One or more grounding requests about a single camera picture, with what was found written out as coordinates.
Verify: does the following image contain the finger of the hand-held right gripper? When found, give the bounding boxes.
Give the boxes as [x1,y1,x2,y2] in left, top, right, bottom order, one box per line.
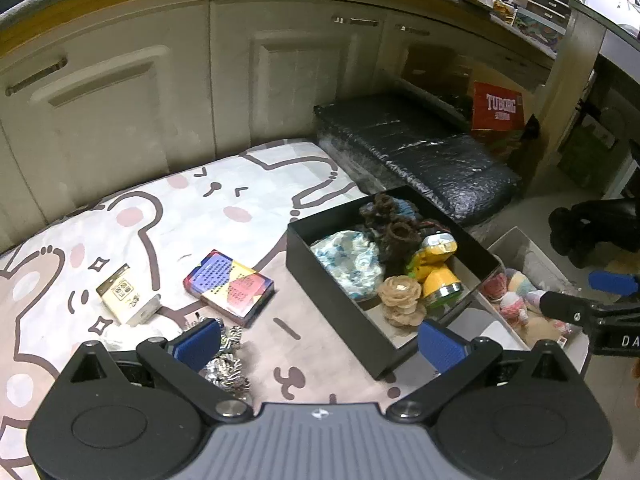
[588,270,640,292]
[538,289,640,328]

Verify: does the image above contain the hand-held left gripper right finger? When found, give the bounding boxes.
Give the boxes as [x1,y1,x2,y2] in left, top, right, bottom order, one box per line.
[386,319,577,422]

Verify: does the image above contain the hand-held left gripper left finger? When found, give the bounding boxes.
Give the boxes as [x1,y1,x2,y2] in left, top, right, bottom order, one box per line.
[61,318,254,424]

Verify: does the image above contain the grey white braided rope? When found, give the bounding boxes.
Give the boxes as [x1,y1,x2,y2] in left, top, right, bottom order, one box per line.
[197,325,253,401]

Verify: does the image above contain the colourful card box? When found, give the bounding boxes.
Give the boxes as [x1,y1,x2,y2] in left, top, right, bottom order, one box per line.
[182,249,276,328]

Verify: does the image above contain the beige scrunchie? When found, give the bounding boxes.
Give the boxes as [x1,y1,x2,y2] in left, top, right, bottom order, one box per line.
[376,275,427,328]

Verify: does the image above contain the yellow headlamp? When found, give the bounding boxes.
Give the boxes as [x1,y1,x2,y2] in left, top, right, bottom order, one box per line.
[406,232,463,308]

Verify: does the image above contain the cream gold small box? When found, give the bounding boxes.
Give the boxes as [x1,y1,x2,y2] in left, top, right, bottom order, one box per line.
[96,265,162,326]

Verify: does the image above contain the black cardboard box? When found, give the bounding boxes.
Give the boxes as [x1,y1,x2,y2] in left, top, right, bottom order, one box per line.
[285,185,505,381]

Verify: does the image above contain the blue floral fabric pouch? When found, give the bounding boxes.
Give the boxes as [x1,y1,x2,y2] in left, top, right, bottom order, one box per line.
[310,230,386,303]

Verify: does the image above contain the brown blue crocheted yarn piece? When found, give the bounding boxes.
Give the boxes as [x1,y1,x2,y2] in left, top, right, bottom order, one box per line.
[359,194,438,263]

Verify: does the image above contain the beige plush toy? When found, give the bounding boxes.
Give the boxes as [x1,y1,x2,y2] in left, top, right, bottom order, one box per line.
[520,309,577,350]

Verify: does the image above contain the pastel plush toy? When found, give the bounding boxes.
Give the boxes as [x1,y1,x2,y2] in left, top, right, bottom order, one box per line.
[482,267,540,328]

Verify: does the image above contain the black fuzzy slippers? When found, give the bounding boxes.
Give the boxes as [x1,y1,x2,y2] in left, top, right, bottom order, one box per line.
[548,199,640,268]

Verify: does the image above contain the white storage bin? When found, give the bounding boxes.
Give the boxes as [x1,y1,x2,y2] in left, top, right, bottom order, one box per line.
[457,226,592,361]

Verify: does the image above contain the bear print bedsheet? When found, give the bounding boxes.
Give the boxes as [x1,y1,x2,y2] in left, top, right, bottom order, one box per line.
[0,137,401,480]

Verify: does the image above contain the green bag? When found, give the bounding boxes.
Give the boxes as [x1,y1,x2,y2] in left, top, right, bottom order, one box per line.
[557,110,618,188]

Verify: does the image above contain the black bubble-wrapped bundle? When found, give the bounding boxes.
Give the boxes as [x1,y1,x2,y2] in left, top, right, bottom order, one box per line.
[314,91,523,226]

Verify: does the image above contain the red beer carton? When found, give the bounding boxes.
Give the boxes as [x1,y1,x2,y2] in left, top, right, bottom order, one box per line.
[471,81,526,133]

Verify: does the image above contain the cream cabinet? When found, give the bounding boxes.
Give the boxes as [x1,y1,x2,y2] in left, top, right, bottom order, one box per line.
[0,0,561,241]

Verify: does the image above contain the red Tuborg cardboard box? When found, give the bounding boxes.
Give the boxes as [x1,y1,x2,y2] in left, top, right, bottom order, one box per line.
[400,42,542,161]

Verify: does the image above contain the snack packet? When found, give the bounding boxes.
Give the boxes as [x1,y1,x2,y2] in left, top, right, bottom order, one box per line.
[492,0,521,26]

